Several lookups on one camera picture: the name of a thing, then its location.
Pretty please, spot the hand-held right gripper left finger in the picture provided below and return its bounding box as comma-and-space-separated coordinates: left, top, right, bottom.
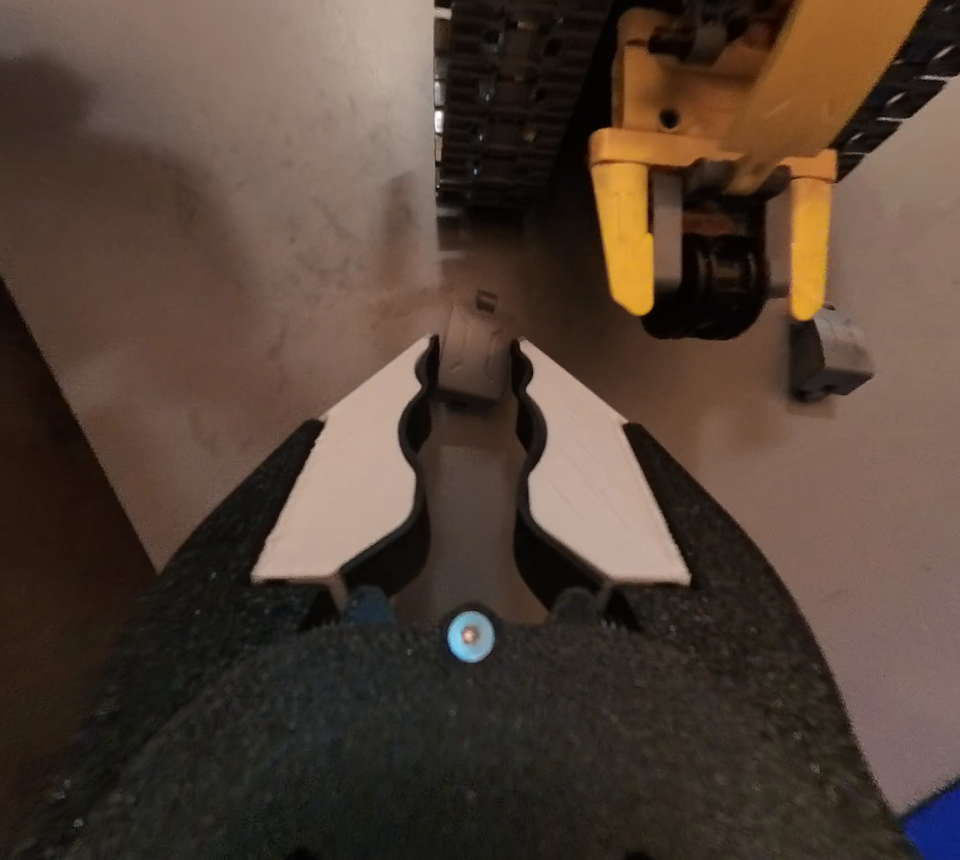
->
249, 333, 441, 606

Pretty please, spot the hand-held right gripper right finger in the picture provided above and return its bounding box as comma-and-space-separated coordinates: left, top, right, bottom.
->
510, 338, 693, 610

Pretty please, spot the small grey curved panel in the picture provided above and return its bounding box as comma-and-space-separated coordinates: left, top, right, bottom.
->
437, 288, 520, 413
787, 305, 876, 403

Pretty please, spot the yellow black toy tracked vehicle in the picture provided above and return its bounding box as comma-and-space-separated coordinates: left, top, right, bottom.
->
302, 0, 960, 344

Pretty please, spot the blue object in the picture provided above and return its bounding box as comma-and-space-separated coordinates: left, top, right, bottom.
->
900, 794, 960, 860

